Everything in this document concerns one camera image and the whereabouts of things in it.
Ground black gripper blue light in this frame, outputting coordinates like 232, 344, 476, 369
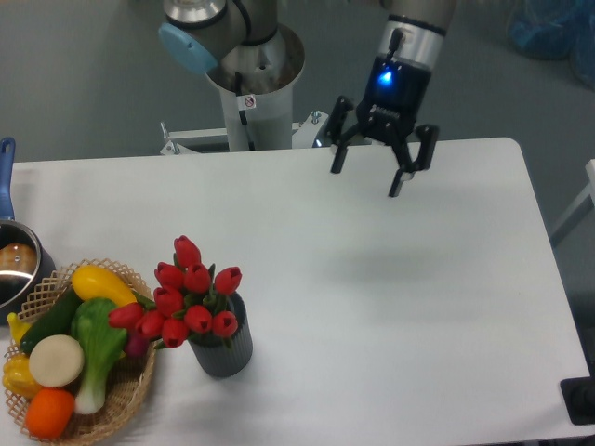
329, 59, 440, 198

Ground yellow bell pepper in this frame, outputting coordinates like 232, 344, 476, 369
3, 353, 43, 400

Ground black device table edge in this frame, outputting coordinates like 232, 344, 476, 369
560, 376, 594, 426

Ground round beige bun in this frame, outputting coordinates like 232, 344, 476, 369
29, 334, 85, 387

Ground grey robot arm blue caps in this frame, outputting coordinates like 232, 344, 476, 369
158, 1, 456, 196

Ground green bok choy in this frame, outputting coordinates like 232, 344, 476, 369
71, 297, 127, 415

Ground blue plastic bag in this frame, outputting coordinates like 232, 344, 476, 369
507, 1, 594, 89

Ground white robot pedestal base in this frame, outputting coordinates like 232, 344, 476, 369
159, 19, 326, 151

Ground yellow banana tip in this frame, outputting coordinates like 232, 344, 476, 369
7, 312, 32, 345

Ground dark grey ribbed vase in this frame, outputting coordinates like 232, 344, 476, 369
188, 293, 253, 378

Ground woven wicker basket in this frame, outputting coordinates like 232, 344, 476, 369
1, 259, 155, 445

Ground orange fruit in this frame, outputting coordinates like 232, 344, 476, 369
25, 387, 74, 439

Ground white frame right edge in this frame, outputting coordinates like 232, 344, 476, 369
549, 159, 594, 247

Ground dark green cucumber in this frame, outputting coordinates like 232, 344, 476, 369
20, 288, 83, 355

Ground yellow squash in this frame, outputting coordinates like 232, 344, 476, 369
71, 265, 137, 307

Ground blue handled saucepan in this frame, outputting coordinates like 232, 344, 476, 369
1, 137, 55, 326

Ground purple red radish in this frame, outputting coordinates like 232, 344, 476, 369
124, 332, 150, 358

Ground red tulip bouquet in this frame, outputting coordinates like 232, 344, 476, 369
108, 235, 243, 348

